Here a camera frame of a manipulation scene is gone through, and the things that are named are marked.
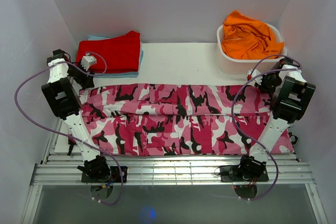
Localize white plastic basin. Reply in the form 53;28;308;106
216;25;280;74

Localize pink camouflage trousers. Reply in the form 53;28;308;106
67;82;299;156

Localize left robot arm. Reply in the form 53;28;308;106
41;49;111;182

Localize aluminium table frame rails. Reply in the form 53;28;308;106
31;154;315;186

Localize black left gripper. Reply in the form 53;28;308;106
67;59;95;89

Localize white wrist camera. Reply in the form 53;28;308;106
247;69;262;87
80;54;97;71

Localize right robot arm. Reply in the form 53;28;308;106
237;59;316;180

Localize folded light blue garment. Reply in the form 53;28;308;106
87;36;144;78

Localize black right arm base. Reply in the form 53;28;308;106
219;165;269;182

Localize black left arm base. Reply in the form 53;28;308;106
80;166;128;183

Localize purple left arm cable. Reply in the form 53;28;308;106
14;51;124;206

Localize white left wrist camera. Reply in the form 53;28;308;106
80;54;97;71

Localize folded red garment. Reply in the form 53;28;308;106
76;31;141;73

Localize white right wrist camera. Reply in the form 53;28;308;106
247;69;262;87

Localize crumpled orange garment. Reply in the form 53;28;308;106
221;10;284;60

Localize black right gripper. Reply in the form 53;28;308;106
255;74;282;95

